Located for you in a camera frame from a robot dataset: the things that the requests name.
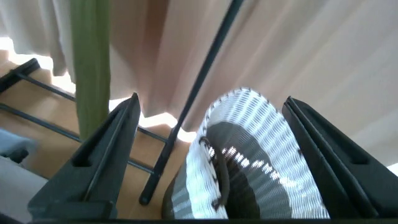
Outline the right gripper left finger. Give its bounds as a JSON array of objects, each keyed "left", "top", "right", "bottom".
[{"left": 27, "top": 92, "right": 142, "bottom": 220}]

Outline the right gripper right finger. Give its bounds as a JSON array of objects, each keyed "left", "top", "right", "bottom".
[{"left": 282, "top": 96, "right": 398, "bottom": 218}]

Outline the green long-sleeved shirt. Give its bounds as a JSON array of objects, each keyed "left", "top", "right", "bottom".
[{"left": 68, "top": 0, "right": 111, "bottom": 141}]

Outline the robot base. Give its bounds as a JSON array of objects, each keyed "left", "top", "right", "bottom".
[{"left": 0, "top": 129, "right": 49, "bottom": 223}]

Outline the white laundry basket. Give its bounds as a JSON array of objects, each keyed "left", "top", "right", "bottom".
[{"left": 161, "top": 86, "right": 331, "bottom": 220}]

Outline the black clothes rack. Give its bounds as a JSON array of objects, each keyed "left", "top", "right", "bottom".
[{"left": 0, "top": 0, "right": 246, "bottom": 206}]

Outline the beige curtain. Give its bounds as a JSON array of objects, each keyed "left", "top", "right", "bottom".
[{"left": 0, "top": 0, "right": 398, "bottom": 167}]

